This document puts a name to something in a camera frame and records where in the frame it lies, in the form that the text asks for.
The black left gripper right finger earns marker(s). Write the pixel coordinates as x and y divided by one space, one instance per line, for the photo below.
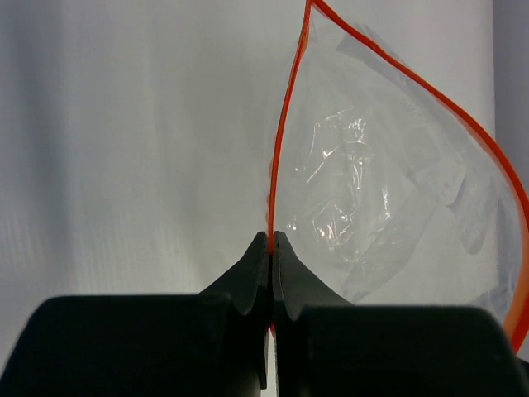
326 346

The clear zip top bag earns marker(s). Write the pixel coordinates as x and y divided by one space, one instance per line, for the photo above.
387 189

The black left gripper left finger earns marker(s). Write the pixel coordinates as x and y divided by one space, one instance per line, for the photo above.
214 343

